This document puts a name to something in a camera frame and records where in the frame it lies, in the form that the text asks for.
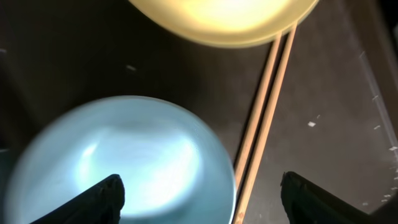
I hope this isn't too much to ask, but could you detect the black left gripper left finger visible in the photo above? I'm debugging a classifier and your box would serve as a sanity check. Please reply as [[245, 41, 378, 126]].
[[32, 174, 125, 224]]

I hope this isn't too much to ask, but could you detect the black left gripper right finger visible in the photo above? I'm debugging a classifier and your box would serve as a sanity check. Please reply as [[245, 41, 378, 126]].
[[280, 171, 397, 224]]

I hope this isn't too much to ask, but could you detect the light blue saucer plate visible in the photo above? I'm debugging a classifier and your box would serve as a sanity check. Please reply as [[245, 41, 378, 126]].
[[4, 96, 236, 223]]

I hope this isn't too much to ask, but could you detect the wooden chopstick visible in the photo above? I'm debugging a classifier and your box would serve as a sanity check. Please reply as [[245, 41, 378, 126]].
[[234, 32, 282, 190], [233, 21, 298, 224]]

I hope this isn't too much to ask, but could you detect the yellow round plate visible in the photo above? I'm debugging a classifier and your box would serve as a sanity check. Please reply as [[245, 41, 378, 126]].
[[129, 0, 318, 49]]

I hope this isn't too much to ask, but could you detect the dark brown serving tray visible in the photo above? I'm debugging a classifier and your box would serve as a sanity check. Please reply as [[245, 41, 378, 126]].
[[1, 1, 397, 223]]

